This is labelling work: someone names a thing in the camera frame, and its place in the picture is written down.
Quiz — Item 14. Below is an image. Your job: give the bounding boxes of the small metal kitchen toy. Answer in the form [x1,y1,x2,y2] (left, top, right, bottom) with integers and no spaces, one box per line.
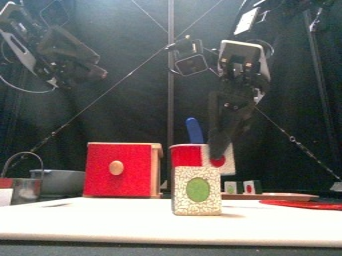
[0,151,45,206]

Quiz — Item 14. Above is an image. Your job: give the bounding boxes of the toy sushi piece green centre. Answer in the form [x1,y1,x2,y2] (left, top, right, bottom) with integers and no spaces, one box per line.
[224,180,245,195]
[172,165,224,217]

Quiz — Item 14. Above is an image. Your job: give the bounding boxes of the thin diagonal brace cord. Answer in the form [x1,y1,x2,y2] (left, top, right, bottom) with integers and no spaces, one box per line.
[130,0,342,183]
[0,0,229,174]

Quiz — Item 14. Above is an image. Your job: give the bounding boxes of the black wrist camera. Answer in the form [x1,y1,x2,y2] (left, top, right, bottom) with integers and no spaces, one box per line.
[39,0,73,28]
[174,37,212,78]

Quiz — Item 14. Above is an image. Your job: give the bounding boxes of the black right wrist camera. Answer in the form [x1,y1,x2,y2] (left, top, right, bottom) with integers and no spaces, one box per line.
[174,37,212,78]

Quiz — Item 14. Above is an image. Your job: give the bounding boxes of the red toy knife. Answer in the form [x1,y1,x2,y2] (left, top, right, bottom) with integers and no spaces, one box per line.
[258,199,342,212]

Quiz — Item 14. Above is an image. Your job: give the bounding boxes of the wooden plate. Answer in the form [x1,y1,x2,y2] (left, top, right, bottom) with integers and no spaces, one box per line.
[221,192,321,202]

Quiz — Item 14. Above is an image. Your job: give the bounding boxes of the toy sushi piece red centre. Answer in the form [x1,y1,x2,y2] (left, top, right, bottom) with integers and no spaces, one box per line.
[201,143,238,177]
[242,179,264,195]

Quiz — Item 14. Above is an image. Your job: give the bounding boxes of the blue-grey bowl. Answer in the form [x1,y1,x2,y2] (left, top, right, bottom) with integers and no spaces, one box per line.
[30,168,87,198]

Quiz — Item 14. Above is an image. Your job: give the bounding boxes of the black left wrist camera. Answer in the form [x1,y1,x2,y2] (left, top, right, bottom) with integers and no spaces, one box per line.
[39,0,73,28]

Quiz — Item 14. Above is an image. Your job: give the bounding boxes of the wooden box red drawer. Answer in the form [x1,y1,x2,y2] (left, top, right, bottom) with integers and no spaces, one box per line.
[83,142,165,199]

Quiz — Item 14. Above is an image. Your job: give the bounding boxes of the grey vertical frame pole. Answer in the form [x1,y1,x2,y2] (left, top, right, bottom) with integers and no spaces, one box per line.
[166,0,177,198]

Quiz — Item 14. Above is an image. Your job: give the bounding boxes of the blue toy utensil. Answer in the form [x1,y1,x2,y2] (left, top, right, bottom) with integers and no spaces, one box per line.
[185,116,206,145]

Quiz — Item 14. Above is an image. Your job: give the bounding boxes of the white cutting board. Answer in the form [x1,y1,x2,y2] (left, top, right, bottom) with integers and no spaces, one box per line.
[0,196,342,249]

